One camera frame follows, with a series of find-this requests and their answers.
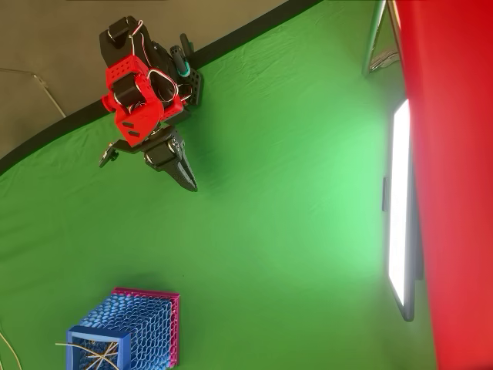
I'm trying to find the white thin stick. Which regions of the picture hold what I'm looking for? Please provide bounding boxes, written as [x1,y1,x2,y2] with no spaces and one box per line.
[55,341,102,358]

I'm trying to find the blue and pink lattice basket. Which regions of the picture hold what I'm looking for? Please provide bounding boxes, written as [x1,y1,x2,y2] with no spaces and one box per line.
[65,287,181,370]

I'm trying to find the green table cloth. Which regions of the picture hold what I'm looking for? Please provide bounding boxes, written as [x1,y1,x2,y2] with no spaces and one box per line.
[0,0,438,370]

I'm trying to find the black monitor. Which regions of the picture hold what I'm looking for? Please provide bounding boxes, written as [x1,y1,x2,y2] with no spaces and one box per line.
[381,98,425,323]

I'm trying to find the chrome tube stand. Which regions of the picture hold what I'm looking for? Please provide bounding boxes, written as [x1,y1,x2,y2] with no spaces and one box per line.
[361,0,402,77]

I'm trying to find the large red blurred panel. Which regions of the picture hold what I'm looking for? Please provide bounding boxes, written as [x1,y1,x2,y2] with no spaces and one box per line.
[391,0,493,370]

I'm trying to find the black clamp with teal ring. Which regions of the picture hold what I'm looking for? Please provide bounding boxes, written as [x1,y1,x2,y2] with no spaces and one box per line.
[169,45,193,79]

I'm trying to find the thin white cable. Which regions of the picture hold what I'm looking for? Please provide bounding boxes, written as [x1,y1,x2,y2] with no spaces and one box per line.
[0,330,21,370]
[0,67,68,119]

